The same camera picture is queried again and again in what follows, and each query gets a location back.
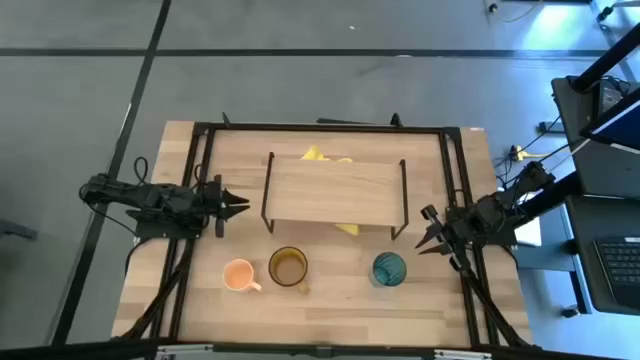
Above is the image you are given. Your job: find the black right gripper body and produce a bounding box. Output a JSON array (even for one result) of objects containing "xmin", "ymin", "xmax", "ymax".
[{"xmin": 420, "ymin": 204, "xmax": 485, "ymax": 274}]

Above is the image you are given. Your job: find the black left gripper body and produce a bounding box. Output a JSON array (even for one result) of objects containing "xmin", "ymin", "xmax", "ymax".
[{"xmin": 192, "ymin": 174, "xmax": 227, "ymax": 239}]

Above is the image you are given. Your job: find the teal ribbed glass tumbler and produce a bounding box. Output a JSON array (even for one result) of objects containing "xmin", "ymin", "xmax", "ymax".
[{"xmin": 369, "ymin": 251, "xmax": 409, "ymax": 289}]

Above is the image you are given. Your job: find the amber glass mug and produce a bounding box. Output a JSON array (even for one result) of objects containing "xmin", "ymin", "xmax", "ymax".
[{"xmin": 267, "ymin": 245, "xmax": 312, "ymax": 296}]

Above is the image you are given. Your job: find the wooden shelf with black legs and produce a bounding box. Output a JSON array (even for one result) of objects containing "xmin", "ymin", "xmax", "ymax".
[{"xmin": 260, "ymin": 151, "xmax": 411, "ymax": 242}]

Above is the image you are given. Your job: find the small orange mug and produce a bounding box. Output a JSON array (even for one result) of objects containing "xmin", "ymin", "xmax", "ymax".
[{"xmin": 222, "ymin": 258, "xmax": 264, "ymax": 294}]

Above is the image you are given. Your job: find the white paper sheet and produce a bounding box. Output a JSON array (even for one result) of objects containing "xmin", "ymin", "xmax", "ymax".
[{"xmin": 513, "ymin": 216, "xmax": 544, "ymax": 249}]

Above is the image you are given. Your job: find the yellow cloth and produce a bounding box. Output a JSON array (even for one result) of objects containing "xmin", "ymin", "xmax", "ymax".
[{"xmin": 299, "ymin": 144, "xmax": 362, "ymax": 238}]

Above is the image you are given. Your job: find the yellow power plug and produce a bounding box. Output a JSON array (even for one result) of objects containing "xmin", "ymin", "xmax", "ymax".
[{"xmin": 513, "ymin": 144, "xmax": 547, "ymax": 163}]

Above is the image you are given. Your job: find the dark grey side desk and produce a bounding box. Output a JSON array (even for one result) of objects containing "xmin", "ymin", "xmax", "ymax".
[{"xmin": 550, "ymin": 74, "xmax": 640, "ymax": 317}]

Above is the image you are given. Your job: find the black laptop keyboard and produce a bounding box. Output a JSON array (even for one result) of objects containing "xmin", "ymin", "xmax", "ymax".
[{"xmin": 591, "ymin": 234, "xmax": 640, "ymax": 311}]

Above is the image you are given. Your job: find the dark monitor screen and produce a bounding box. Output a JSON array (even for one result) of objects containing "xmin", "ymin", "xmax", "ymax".
[{"xmin": 579, "ymin": 82, "xmax": 640, "ymax": 151}]

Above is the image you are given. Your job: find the black diagonal pole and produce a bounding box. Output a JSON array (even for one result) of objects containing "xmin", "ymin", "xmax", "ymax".
[{"xmin": 569, "ymin": 22, "xmax": 640, "ymax": 94}]

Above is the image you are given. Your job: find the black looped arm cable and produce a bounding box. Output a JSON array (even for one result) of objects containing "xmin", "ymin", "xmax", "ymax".
[{"xmin": 132, "ymin": 156, "xmax": 151, "ymax": 187}]

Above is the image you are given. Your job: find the black metal table frame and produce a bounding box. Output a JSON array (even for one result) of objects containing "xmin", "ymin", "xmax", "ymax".
[{"xmin": 118, "ymin": 111, "xmax": 537, "ymax": 351}]

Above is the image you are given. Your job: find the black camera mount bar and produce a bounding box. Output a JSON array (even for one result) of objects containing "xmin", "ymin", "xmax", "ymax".
[{"xmin": 0, "ymin": 337, "xmax": 640, "ymax": 360}]

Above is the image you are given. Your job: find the yellow floor cable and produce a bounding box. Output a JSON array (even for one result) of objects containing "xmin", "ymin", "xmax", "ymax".
[{"xmin": 483, "ymin": 0, "xmax": 545, "ymax": 25}]

